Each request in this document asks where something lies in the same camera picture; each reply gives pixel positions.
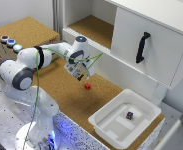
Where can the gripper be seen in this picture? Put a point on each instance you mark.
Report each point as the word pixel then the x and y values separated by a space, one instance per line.
pixel 75 69

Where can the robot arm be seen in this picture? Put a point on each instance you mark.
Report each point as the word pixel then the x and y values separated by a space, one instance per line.
pixel 27 63

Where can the pink block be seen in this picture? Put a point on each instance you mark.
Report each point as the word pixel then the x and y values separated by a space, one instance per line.
pixel 87 86

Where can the purple block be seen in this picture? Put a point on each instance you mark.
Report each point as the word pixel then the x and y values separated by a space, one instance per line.
pixel 129 115

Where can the white cabinet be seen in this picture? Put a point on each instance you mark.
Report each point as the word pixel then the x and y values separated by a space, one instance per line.
pixel 124 50

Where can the green button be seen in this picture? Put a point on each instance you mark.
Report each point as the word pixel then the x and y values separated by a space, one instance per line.
pixel 17 47

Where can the white plastic box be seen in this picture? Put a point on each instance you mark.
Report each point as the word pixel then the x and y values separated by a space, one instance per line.
pixel 124 118

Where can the blue button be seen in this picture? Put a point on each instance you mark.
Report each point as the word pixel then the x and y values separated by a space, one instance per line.
pixel 10 42

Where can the red button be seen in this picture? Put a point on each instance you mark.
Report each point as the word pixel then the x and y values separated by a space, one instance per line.
pixel 4 38

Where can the white sliding door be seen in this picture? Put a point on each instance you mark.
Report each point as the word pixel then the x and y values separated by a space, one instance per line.
pixel 161 46

